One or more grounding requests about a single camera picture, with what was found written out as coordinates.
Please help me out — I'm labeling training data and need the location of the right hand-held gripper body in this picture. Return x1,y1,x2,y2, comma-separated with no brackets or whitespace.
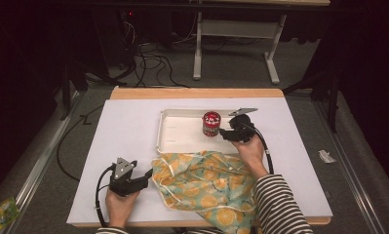
228,107,258,143

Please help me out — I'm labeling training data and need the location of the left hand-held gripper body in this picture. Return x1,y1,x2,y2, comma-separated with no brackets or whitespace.
109,157,141,197

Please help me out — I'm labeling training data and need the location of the red can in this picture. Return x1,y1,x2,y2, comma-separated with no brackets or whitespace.
202,111,221,137

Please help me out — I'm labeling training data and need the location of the white plastic tray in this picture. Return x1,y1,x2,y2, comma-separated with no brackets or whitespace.
156,108,249,155

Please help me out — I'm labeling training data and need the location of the orange print cloth bag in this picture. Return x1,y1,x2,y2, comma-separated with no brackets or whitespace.
151,149,258,234

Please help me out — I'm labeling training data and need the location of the person's right hand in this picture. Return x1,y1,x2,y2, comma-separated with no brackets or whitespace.
230,135,265,171

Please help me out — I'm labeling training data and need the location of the person's left hand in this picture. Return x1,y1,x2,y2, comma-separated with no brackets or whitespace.
104,188,141,226

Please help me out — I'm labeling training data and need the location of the white table mat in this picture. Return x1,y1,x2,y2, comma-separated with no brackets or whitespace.
66,97,333,226

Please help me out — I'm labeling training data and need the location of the crumpled white wrapper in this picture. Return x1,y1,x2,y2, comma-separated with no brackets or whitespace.
318,149,337,164

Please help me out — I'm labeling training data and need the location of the black stand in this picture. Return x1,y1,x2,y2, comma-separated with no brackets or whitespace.
283,71,341,135
59,61,89,121

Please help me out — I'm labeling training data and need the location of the green packet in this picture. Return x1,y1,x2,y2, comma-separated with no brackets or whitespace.
0,196,21,234

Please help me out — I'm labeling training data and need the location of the left hand-held gripper cable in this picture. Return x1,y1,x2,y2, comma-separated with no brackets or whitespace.
95,164,117,228

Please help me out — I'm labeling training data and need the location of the hand-held gripper cable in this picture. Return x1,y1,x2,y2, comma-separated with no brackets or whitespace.
95,164,117,228
244,121,275,176

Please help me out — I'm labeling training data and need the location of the right hand-held gripper cable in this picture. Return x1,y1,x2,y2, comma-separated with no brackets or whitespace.
244,121,275,176

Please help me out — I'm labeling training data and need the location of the black floor cable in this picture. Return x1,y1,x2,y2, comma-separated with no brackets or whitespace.
56,105,103,182

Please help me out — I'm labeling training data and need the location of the metal floor rail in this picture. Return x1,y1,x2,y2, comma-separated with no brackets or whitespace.
313,100,388,234
3,91,86,234

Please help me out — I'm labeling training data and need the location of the white desk frame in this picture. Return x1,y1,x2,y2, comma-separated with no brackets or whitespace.
192,0,331,86

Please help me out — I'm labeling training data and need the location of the bundle of black floor cables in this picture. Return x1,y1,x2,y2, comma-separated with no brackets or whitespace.
117,13,190,89

